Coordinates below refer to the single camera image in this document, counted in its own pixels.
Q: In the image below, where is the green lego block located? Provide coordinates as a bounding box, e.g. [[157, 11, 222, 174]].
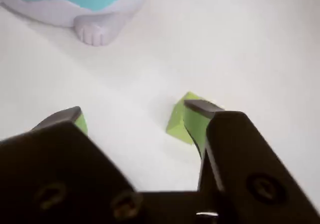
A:
[[165, 91, 226, 146]]

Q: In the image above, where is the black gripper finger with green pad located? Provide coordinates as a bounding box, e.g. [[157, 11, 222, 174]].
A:
[[183, 99, 320, 224], [0, 106, 151, 224]]

